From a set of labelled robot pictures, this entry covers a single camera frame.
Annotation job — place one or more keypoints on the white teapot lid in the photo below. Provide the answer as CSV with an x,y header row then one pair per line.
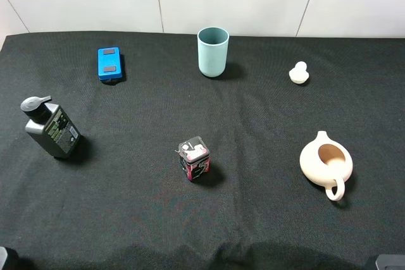
x,y
299,74

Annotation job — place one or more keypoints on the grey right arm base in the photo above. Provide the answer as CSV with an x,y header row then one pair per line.
x,y
390,262

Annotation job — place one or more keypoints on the red black tin box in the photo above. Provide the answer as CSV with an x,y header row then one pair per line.
x,y
194,157

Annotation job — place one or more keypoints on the teal plastic cup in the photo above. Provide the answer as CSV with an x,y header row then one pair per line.
x,y
212,48

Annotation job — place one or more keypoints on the blue rectangular box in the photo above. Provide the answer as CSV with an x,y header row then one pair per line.
x,y
109,64

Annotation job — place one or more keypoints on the black table cloth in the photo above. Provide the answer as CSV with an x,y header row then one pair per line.
x,y
118,153

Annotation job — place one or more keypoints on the cream ceramic teapot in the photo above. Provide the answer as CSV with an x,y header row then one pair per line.
x,y
328,164

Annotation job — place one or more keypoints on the black pump bottle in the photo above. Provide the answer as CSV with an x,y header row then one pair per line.
x,y
50,126

